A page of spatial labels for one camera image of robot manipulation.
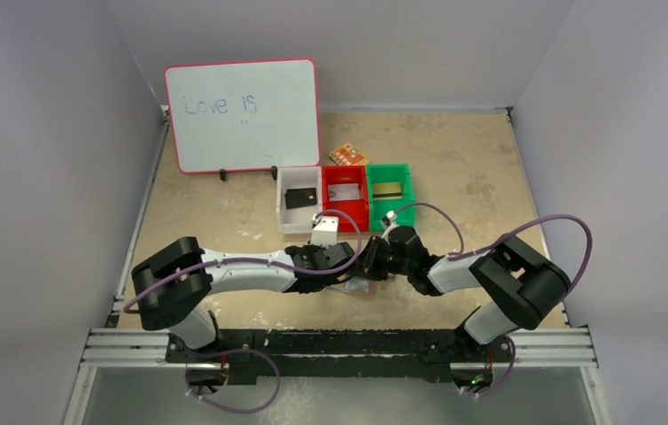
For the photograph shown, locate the red plastic bin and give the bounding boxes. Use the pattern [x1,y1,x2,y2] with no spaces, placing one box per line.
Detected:
[322,166,370,232]

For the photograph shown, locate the green plastic bin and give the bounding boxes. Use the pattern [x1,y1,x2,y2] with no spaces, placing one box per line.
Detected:
[365,164,416,232]

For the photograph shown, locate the white plastic bin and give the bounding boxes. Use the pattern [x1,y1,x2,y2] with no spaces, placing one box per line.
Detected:
[276,166,322,235]

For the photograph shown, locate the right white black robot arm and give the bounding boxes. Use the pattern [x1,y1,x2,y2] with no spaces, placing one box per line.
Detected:
[353,226,572,345]

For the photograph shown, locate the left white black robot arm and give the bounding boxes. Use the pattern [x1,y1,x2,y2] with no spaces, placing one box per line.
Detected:
[122,236,358,350]

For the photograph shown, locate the silver credit card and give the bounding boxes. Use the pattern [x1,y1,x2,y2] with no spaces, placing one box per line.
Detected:
[327,183,361,202]

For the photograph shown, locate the gold credit card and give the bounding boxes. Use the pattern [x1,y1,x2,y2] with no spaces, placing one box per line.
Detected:
[371,182,402,199]

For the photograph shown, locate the black credit card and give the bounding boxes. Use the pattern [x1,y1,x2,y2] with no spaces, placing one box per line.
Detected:
[284,187,318,210]

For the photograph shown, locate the orange spiral notebook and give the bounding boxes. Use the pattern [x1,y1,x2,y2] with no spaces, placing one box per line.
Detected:
[329,143,371,166]

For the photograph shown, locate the pink framed whiteboard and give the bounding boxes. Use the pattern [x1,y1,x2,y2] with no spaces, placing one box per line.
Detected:
[164,58,321,174]

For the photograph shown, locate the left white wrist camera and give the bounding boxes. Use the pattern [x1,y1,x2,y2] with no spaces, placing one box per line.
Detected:
[309,215,339,248]

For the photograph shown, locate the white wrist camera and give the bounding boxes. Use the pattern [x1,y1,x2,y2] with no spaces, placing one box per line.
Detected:
[309,215,339,248]
[381,211,400,240]

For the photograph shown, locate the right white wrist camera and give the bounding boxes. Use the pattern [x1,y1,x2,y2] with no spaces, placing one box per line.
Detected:
[381,211,400,240]

